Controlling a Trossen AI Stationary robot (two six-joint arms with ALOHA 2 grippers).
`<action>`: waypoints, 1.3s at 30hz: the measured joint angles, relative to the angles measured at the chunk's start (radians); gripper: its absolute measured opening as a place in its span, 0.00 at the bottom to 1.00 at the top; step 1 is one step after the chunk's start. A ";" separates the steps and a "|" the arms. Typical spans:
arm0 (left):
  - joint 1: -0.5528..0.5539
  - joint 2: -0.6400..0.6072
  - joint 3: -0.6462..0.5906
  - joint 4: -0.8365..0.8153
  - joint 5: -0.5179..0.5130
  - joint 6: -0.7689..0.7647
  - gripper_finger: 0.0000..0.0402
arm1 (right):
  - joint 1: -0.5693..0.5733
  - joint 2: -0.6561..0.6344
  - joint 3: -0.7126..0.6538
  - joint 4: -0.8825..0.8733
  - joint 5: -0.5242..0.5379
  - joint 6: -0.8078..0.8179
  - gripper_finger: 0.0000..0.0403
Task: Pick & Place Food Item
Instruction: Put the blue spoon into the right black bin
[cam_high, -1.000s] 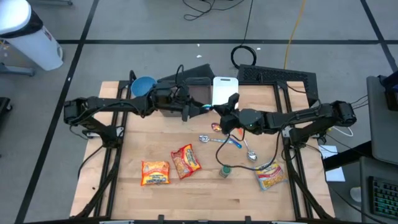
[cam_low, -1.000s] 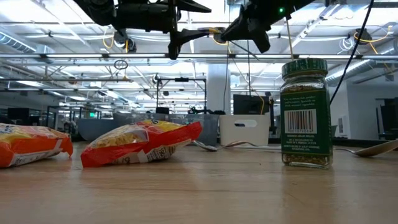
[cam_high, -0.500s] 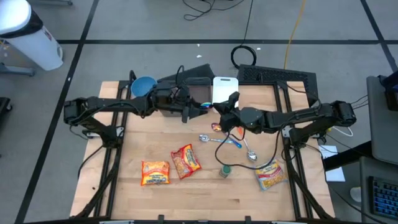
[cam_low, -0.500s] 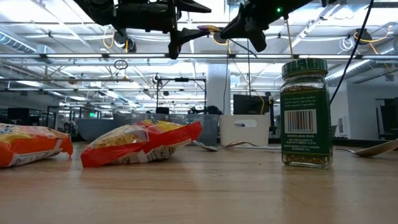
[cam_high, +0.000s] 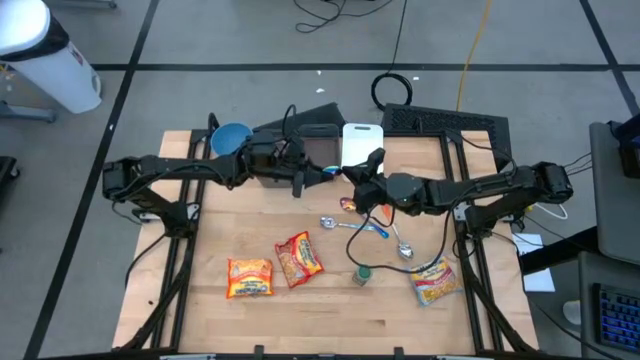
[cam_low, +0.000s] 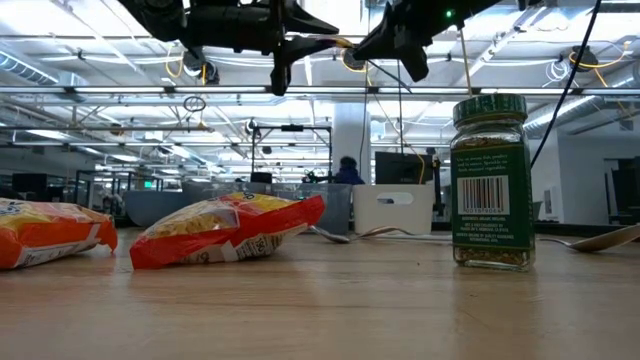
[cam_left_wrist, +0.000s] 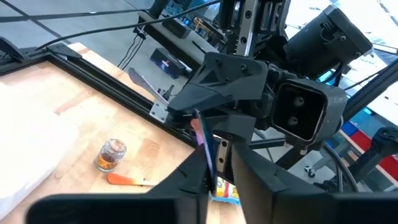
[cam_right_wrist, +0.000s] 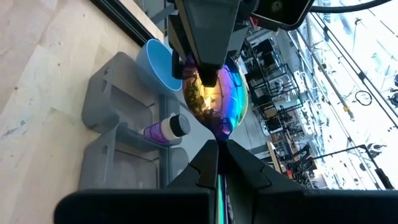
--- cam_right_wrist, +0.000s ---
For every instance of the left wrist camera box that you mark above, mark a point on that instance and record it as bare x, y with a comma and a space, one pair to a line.
280, 14

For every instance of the blue bowl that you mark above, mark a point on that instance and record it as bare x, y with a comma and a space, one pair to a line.
158, 62

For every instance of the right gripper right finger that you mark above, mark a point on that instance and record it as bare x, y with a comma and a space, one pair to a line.
245, 174

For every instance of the purple label spice jar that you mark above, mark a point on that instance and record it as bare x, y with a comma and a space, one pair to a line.
168, 129

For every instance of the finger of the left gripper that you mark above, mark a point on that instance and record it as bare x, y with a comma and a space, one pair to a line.
208, 31
178, 62

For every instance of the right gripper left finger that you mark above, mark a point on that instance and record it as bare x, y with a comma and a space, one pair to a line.
202, 168

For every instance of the grey plastic bin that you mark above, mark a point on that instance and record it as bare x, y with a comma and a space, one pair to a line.
130, 168
124, 93

